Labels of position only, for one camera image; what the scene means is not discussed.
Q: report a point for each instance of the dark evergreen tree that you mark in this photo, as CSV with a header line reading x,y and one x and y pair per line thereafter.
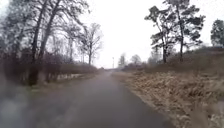
x,y
218,33

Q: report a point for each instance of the grey asphalt path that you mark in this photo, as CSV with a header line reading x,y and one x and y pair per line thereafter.
x,y
100,106

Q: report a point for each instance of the brown bare hedge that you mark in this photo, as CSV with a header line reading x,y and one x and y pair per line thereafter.
x,y
66,68

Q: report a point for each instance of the tall pine tree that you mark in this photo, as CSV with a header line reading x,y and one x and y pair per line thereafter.
x,y
163,33
181,26

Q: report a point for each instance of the bare tree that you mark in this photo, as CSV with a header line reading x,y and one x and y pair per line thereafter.
x,y
90,43

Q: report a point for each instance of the dry brown grass verge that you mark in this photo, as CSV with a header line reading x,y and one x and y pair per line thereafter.
x,y
180,93

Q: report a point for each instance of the row of bare trees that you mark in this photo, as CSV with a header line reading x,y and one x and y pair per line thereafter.
x,y
36,40

